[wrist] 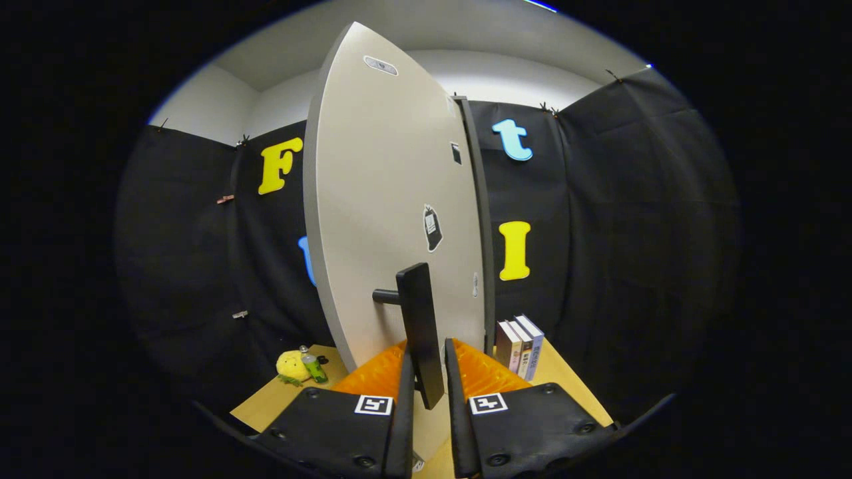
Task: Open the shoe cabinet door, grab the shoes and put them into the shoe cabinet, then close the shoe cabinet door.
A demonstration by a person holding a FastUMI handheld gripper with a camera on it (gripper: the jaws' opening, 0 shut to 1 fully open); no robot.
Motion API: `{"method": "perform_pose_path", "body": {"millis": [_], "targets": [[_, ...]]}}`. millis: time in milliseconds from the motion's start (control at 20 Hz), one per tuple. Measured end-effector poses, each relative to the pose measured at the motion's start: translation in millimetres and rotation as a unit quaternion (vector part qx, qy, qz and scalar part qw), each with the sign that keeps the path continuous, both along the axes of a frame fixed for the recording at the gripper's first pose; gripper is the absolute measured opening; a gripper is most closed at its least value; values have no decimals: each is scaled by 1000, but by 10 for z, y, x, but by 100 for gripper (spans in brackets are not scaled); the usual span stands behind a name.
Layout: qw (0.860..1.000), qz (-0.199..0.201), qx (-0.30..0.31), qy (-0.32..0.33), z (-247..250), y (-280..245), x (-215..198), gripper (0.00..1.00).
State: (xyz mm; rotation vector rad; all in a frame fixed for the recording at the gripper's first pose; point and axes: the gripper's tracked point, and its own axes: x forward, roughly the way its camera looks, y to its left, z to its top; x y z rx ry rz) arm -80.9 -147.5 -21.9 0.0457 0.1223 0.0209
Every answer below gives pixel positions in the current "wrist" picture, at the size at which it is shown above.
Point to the grey shoe cabinet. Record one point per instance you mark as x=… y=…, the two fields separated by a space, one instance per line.
x=480 y=199

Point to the long ceiling light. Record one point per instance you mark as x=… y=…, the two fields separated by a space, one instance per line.
x=540 y=5

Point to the green bottle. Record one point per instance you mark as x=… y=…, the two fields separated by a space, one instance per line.
x=314 y=369

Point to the white book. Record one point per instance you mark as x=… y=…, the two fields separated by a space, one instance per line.
x=524 y=352

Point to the brown book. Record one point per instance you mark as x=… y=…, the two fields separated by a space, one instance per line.
x=506 y=346

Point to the beige shoe cabinet door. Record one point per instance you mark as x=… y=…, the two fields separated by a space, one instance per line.
x=373 y=199

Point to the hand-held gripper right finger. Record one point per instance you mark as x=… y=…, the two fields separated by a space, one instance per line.
x=454 y=426

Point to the black backdrop cloth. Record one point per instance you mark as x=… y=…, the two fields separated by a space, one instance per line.
x=639 y=233

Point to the pale blue book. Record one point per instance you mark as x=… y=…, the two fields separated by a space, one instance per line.
x=536 y=346

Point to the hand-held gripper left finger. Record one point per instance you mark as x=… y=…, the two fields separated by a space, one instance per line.
x=407 y=412

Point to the yellow plush toy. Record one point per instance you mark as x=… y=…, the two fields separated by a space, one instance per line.
x=291 y=366

